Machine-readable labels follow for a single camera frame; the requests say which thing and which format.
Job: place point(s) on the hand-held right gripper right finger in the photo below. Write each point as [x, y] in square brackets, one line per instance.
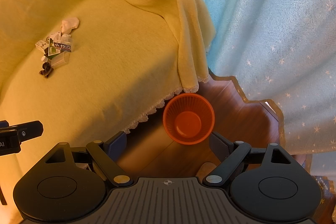
[220, 146]

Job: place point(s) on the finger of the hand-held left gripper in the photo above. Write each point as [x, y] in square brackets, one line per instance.
[30, 130]

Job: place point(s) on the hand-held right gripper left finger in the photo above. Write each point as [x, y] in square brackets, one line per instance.
[117, 145]

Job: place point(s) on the orange mesh plastic basket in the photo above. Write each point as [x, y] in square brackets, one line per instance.
[189, 119]

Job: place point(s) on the small white and grey box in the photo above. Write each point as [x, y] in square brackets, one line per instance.
[41, 46]

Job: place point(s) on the green and white carton box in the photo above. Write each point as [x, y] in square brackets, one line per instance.
[52, 47]

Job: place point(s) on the clear plastic case blue label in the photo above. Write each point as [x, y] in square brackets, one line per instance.
[63, 47]

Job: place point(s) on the white tissue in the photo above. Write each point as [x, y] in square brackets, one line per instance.
[69, 23]

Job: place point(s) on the beige rounded object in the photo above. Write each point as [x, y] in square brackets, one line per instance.
[208, 168]

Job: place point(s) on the dark brown small object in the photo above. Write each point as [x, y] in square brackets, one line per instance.
[46, 69]

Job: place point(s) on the small white cap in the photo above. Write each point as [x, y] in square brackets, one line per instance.
[44, 58]

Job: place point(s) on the clear plastic cup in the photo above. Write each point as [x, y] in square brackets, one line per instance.
[61, 59]

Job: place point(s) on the yellow fleece blanket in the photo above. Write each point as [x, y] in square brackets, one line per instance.
[110, 43]

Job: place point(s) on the blue star-print curtain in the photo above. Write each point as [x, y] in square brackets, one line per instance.
[262, 29]

